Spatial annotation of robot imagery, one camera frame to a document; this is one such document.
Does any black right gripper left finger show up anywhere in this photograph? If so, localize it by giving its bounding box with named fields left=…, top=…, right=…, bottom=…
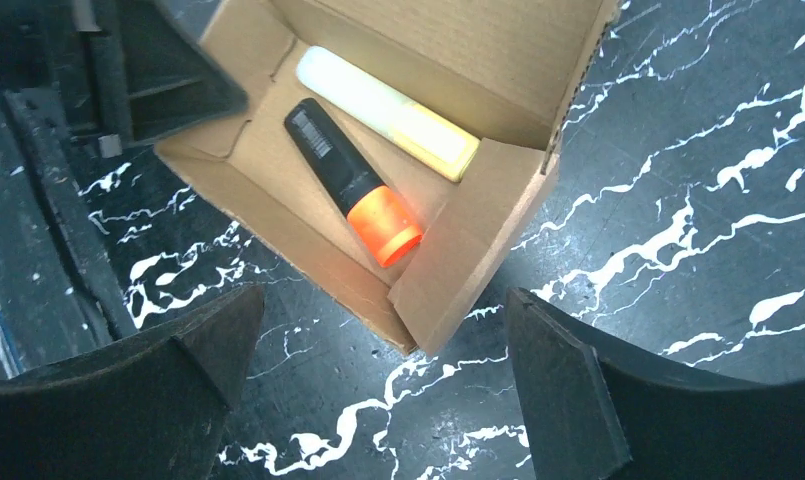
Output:
left=0, top=284, right=264, bottom=479

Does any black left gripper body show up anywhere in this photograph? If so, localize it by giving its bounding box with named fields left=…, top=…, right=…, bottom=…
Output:
left=0, top=1, right=118, bottom=93

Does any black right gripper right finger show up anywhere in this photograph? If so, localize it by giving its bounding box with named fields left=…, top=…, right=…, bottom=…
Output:
left=505, top=288, right=805, bottom=479

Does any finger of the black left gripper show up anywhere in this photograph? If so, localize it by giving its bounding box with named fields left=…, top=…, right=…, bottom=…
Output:
left=87, top=1, right=248, bottom=147

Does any brown cardboard box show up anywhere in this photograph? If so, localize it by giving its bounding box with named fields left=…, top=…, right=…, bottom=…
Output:
left=155, top=1, right=620, bottom=355

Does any yellow handled tool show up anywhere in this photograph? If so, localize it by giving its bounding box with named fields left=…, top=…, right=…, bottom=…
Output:
left=296, top=46, right=480, bottom=183

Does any red orange handled tool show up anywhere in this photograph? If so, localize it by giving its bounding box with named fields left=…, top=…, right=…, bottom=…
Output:
left=284, top=98, right=423, bottom=268

